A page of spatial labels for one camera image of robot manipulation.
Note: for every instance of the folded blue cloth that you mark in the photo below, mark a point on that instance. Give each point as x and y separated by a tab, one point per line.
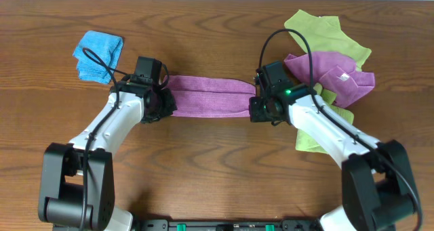
95	47

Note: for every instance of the upper green cloth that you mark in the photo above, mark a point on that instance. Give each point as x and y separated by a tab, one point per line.
323	33

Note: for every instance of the green cloth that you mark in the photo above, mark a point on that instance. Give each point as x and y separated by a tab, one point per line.
306	143
323	33

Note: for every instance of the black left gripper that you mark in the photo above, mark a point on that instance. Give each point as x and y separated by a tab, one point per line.
167	106

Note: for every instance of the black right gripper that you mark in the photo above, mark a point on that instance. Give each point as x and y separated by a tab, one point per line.
255	110

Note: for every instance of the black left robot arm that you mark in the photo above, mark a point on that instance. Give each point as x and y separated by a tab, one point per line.
77	189

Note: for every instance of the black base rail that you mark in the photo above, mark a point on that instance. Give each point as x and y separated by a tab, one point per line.
165	225

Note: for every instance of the crumpled purple cloth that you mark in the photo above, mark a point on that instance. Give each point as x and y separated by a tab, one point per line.
335	72

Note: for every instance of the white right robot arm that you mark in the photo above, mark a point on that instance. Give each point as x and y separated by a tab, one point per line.
378	187

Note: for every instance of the purple microfiber cloth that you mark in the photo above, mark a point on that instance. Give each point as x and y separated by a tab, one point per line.
202	97

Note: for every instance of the lower green cloth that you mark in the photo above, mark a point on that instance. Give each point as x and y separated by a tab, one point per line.
306	143

